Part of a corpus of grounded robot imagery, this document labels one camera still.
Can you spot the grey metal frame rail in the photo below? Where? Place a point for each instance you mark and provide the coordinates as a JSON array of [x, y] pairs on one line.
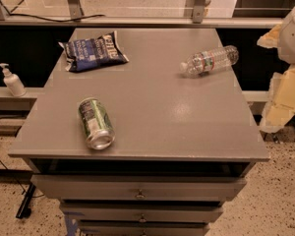
[[137, 13]]

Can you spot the white pump dispenser bottle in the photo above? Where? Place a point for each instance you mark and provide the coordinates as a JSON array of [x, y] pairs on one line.
[[12, 81]]

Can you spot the black floor stand foot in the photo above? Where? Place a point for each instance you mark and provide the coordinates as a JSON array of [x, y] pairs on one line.
[[24, 210]]

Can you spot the grey drawer cabinet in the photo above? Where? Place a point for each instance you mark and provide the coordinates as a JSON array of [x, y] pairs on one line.
[[182, 146]]

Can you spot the blue chip bag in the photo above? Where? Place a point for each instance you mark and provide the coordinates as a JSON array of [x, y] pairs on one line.
[[92, 53]]

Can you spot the clear plastic water bottle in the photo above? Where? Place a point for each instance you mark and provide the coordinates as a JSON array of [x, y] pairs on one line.
[[213, 60]]

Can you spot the green soda can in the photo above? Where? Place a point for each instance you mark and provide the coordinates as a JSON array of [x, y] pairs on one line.
[[96, 124]]

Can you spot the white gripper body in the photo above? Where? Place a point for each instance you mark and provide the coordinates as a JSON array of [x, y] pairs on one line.
[[293, 38]]

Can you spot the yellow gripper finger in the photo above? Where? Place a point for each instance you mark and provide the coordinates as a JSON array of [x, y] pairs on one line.
[[270, 39], [280, 107]]

